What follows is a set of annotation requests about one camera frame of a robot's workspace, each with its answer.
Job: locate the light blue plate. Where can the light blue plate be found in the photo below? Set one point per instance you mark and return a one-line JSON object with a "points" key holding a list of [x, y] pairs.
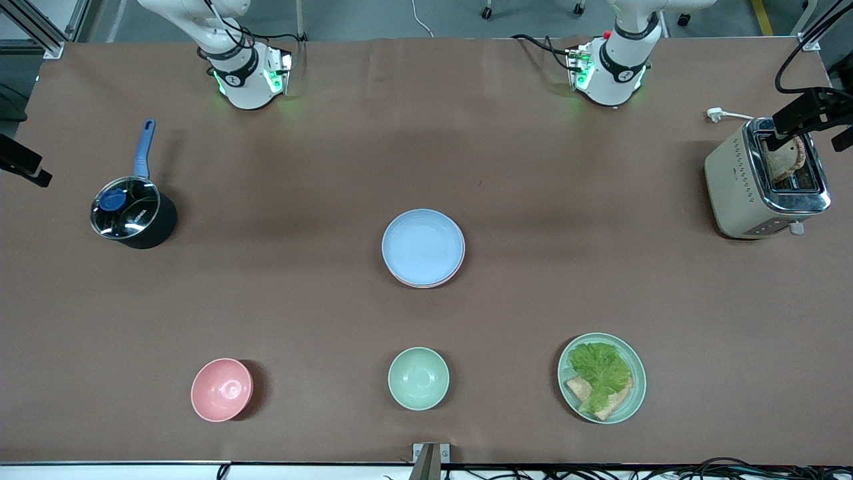
{"points": [[422, 246]]}

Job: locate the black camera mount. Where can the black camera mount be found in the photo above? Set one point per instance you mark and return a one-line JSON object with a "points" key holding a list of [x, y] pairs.
{"points": [[806, 110]]}

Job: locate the cream and chrome toaster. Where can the cream and chrome toaster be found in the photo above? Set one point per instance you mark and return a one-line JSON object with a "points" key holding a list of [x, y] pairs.
{"points": [[733, 193]]}

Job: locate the pink bowl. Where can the pink bowl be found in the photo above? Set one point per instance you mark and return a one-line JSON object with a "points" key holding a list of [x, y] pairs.
{"points": [[221, 390]]}

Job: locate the glass lid with blue knob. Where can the glass lid with blue knob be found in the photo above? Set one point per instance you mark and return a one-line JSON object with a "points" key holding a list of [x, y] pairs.
{"points": [[136, 213]]}

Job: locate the aluminium frame profile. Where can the aluminium frame profile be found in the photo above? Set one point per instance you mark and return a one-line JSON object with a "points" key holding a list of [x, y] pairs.
{"points": [[40, 30], [823, 26]]}

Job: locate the green lettuce leaf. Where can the green lettuce leaf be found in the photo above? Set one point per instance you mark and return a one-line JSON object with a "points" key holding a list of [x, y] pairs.
{"points": [[600, 370]]}

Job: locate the mint green plate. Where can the mint green plate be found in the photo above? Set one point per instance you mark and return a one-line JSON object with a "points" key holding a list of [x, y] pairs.
{"points": [[636, 386]]}

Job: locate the metal table bracket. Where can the metal table bracket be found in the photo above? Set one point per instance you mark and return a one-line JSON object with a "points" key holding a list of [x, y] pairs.
{"points": [[430, 460]]}

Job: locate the toasted bread slice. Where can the toasted bread slice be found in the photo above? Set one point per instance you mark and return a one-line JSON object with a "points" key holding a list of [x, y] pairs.
{"points": [[786, 163], [577, 388], [616, 403]]}

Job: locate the mint green bowl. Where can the mint green bowl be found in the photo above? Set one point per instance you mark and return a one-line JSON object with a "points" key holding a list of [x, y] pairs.
{"points": [[418, 378]]}

